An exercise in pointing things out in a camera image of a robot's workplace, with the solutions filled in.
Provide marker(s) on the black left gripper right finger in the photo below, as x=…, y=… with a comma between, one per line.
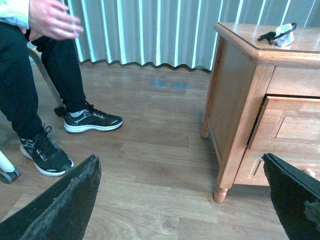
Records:
x=295, y=196

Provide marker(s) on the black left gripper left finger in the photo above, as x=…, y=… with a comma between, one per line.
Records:
x=62, y=212

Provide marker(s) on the wooden drawer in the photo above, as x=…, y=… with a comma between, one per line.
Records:
x=287, y=124
x=251, y=168

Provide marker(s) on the white charger adapter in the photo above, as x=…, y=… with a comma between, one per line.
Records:
x=284, y=34

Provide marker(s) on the bare person hand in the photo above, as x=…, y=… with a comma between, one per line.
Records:
x=50, y=18

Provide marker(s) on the round wooden lower knob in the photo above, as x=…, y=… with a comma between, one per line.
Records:
x=309, y=172

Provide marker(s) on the black white sneaker near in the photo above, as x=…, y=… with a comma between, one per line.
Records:
x=49, y=159

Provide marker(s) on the black white sneaker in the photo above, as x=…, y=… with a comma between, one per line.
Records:
x=49, y=159
x=91, y=119

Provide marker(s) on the metal office chair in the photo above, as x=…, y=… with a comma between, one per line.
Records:
x=9, y=173

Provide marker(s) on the wooden nightstand cabinet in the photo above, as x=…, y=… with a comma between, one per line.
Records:
x=245, y=72

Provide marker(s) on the black trouser leg near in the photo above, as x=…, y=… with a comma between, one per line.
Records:
x=18, y=95

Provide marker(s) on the black trouser leg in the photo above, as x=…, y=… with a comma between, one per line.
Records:
x=18, y=95
x=61, y=63

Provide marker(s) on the grey floor outlet plate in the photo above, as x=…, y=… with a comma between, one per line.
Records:
x=179, y=85

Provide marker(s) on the grey pleated curtain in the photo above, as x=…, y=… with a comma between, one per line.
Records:
x=174, y=32

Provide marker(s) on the light green jacket sleeve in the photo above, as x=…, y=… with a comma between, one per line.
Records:
x=15, y=12

